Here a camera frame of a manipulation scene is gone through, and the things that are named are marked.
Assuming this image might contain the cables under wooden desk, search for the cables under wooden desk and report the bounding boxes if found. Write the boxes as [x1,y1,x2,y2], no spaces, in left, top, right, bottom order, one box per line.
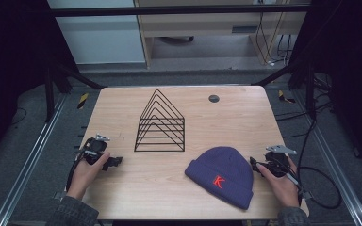
[254,0,295,68]

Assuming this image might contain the black wire rack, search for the black wire rack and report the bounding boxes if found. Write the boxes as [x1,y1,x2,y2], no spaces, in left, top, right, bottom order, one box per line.
[134,89,187,153]

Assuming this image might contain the person's left hand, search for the person's left hand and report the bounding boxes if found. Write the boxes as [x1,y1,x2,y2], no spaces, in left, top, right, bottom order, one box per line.
[66,152,111,201]

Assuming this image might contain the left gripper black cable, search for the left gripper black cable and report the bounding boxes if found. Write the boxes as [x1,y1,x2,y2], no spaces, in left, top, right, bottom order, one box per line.
[65,152,87,193]

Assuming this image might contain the black horizontal frame bar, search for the black horizontal frame bar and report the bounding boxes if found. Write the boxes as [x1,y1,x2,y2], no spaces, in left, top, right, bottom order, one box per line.
[47,3,310,18]

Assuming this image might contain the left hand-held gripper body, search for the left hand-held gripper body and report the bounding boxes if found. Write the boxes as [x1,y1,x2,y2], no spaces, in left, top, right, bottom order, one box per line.
[74,133,111,167]

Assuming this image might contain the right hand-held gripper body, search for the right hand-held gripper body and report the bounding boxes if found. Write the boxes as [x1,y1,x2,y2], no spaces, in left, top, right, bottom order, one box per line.
[263,144,298,179]

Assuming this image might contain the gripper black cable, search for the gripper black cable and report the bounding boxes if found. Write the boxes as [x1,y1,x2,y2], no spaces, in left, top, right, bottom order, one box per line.
[287,165,344,211]
[65,152,87,193]

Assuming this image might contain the black floor cables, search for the black floor cables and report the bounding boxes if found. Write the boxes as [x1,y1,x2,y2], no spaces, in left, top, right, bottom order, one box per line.
[274,73,336,139]

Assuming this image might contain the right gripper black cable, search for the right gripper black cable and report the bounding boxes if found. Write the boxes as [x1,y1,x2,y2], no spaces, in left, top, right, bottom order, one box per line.
[287,165,344,211]

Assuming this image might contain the light wooden desk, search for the light wooden desk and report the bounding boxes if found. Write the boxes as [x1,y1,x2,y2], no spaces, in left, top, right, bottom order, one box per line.
[133,0,309,70]

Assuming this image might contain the aluminium rail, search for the aluminium rail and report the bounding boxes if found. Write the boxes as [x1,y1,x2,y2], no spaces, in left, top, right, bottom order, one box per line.
[0,93,68,226]
[292,89,362,226]

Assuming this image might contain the purple knit beanie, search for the purple knit beanie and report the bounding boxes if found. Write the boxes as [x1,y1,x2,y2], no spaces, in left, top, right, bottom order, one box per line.
[184,145,255,211]

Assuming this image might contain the black frame strut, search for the black frame strut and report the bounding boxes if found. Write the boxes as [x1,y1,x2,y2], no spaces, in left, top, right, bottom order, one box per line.
[259,58,317,121]
[42,59,106,124]

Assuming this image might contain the white cabinet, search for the white cabinet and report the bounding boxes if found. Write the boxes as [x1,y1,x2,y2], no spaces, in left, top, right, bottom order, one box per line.
[46,0,148,66]

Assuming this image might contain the person's right hand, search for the person's right hand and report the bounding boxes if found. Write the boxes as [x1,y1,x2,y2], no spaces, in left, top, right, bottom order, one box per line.
[255,156,301,209]

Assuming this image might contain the yellow black striped tape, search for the yellow black striped tape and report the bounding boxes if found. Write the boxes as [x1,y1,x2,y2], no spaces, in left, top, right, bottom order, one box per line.
[76,92,90,110]
[277,89,297,105]

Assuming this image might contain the black curtain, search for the black curtain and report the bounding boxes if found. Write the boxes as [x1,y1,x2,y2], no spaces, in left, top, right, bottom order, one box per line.
[0,0,79,172]
[290,0,362,177]

